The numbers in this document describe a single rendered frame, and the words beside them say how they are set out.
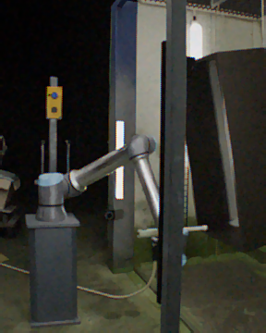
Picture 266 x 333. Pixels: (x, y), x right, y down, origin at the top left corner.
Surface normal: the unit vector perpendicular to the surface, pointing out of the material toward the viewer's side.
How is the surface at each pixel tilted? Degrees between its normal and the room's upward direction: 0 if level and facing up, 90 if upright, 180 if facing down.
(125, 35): 90
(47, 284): 90
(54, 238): 90
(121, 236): 90
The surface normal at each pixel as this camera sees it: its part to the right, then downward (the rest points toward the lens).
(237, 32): 0.31, 0.05
